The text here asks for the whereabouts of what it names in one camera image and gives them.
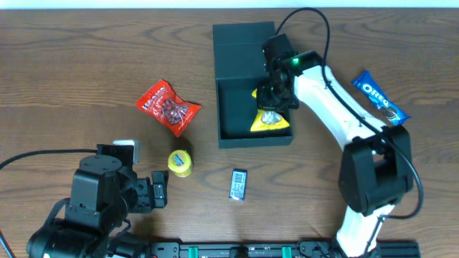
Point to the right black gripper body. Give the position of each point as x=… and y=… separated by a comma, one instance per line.
x=278, y=101

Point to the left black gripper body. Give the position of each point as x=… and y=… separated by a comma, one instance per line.
x=148, y=193

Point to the yellow candy bag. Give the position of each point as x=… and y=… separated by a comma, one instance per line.
x=268, y=120

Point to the red candy bag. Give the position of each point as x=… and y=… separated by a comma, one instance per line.
x=161, y=102

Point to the blue Oreo cookie pack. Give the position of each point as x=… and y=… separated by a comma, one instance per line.
x=369, y=87

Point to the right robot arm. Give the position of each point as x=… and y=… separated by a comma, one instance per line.
x=375, y=173

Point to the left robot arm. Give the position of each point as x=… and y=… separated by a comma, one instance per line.
x=105, y=190

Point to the yellow candy tube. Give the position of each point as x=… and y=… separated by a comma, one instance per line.
x=180, y=163

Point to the dark green open box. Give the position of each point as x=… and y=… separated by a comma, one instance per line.
x=239, y=67

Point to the small blue barcode packet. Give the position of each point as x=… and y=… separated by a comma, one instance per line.
x=238, y=185

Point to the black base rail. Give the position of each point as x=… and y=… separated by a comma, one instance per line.
x=301, y=249

